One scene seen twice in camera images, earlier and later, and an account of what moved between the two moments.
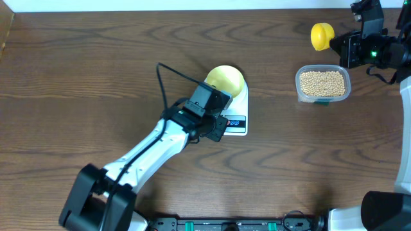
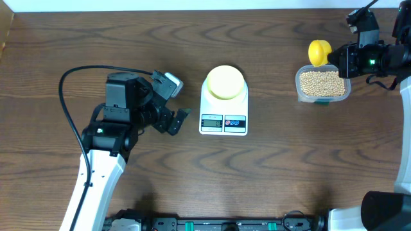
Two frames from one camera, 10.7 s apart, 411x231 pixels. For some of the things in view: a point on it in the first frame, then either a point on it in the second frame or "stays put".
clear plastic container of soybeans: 322,84 stays put
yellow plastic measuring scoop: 321,34 to 318,52
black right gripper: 348,56 to 347,68
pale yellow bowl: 227,78 stays put
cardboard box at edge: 6,17 stays put
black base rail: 292,221 stays put
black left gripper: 217,135 to 164,124
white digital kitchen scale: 237,114 stays put
